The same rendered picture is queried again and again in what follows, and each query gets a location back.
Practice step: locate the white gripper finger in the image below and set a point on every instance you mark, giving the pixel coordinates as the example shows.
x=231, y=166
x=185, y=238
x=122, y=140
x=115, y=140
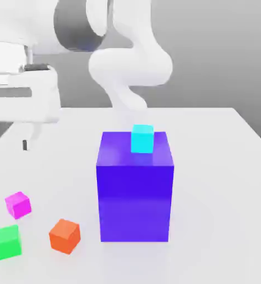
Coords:
x=33, y=133

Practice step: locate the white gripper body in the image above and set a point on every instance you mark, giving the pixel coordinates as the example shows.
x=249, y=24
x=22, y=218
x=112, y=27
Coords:
x=43, y=99

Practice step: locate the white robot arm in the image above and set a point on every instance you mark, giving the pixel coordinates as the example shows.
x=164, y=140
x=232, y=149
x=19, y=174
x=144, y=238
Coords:
x=130, y=66

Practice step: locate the small magenta cube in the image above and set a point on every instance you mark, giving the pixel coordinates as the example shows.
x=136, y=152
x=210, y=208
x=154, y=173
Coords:
x=18, y=205

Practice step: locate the small green cube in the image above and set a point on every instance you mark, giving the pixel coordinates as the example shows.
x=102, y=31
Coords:
x=7, y=241

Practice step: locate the small cyan cube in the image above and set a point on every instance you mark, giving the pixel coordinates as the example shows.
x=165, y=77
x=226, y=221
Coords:
x=142, y=139

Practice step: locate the small orange cube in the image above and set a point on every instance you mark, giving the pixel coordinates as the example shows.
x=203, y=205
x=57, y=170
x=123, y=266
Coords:
x=64, y=236

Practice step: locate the large purple box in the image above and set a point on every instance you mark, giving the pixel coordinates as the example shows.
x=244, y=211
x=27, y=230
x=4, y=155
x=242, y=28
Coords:
x=134, y=199

